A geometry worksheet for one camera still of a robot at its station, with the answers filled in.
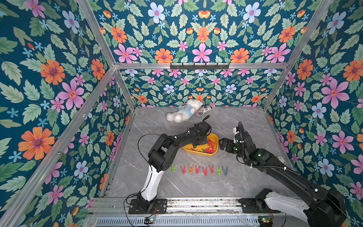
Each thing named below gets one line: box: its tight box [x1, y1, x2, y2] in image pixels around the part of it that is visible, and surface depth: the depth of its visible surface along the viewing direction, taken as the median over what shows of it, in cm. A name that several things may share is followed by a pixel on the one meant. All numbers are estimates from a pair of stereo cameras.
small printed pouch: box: [195, 104, 213, 116], surface depth 117 cm
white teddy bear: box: [165, 99, 204, 123], surface depth 109 cm
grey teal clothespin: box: [221, 165, 228, 176], surface depth 87 cm
